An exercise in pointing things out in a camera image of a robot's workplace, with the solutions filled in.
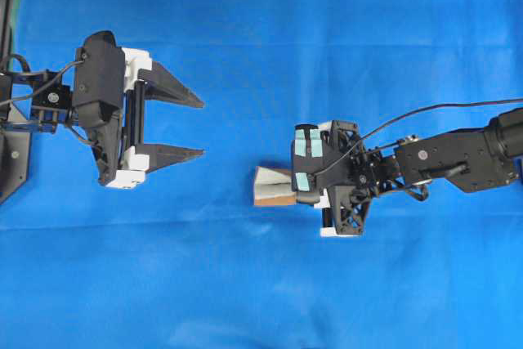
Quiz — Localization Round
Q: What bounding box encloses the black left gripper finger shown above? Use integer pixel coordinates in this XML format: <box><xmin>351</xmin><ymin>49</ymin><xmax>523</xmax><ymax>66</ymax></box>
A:
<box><xmin>138</xmin><ymin>61</ymin><xmax>204</xmax><ymax>109</ymax></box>
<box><xmin>142</xmin><ymin>144</ymin><xmax>204</xmax><ymax>172</ymax></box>

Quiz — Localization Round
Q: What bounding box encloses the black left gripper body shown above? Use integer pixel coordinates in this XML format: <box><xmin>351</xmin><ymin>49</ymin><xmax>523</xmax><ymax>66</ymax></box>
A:
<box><xmin>79</xmin><ymin>47</ymin><xmax>152</xmax><ymax>189</ymax></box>

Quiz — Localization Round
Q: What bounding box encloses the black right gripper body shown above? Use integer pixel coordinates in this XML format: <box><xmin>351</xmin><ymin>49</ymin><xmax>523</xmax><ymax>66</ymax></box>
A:
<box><xmin>317</xmin><ymin>120</ymin><xmax>382</xmax><ymax>237</ymax></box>

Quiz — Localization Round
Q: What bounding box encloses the white brown sponge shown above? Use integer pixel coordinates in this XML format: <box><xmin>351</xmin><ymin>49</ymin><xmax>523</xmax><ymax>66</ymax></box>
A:
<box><xmin>253</xmin><ymin>166</ymin><xmax>297</xmax><ymax>207</ymax></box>

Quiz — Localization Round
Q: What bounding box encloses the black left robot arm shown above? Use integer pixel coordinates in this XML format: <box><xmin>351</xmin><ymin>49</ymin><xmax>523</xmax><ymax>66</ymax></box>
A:
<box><xmin>1</xmin><ymin>33</ymin><xmax>203</xmax><ymax>190</ymax></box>

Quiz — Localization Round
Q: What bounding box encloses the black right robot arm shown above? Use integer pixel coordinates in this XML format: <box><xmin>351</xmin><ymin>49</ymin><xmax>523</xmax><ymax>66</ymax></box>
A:
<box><xmin>314</xmin><ymin>109</ymin><xmax>522</xmax><ymax>237</ymax></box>

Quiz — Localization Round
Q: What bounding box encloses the blue table cloth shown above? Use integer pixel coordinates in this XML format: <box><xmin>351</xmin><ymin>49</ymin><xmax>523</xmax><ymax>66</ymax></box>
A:
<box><xmin>1</xmin><ymin>0</ymin><xmax>522</xmax><ymax>348</ymax></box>

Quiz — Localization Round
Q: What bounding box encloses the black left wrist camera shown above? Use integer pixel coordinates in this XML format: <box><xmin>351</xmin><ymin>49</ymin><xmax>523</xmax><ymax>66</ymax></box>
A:
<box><xmin>72</xmin><ymin>30</ymin><xmax>125</xmax><ymax>129</ymax></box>

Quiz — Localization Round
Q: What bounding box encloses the black right camera cable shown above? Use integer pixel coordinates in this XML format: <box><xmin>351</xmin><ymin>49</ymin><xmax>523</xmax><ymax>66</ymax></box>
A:
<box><xmin>312</xmin><ymin>97</ymin><xmax>523</xmax><ymax>178</ymax></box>

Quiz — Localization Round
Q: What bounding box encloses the black camera cable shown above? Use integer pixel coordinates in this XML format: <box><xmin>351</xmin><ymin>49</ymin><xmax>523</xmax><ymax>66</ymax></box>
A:
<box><xmin>0</xmin><ymin>59</ymin><xmax>87</xmax><ymax>107</ymax></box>
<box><xmin>312</xmin><ymin>97</ymin><xmax>523</xmax><ymax>178</ymax></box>

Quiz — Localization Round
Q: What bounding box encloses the black taped right wrist camera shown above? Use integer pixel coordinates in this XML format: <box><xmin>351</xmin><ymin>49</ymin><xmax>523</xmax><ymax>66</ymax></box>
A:
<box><xmin>291</xmin><ymin>124</ymin><xmax>324</xmax><ymax>205</ymax></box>

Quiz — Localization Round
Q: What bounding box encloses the black left camera cable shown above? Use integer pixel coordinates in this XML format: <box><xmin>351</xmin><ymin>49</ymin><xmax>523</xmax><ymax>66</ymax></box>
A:
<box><xmin>0</xmin><ymin>59</ymin><xmax>87</xmax><ymax>107</ymax></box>

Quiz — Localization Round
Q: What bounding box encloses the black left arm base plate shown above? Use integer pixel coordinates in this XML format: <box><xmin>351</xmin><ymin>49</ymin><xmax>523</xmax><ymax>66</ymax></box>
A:
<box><xmin>0</xmin><ymin>131</ymin><xmax>32</xmax><ymax>204</ymax></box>

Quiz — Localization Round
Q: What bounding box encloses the black aluminium frame rail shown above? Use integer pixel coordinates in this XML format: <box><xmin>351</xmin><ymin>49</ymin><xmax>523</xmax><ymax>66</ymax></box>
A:
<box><xmin>0</xmin><ymin>0</ymin><xmax>21</xmax><ymax>64</ymax></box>

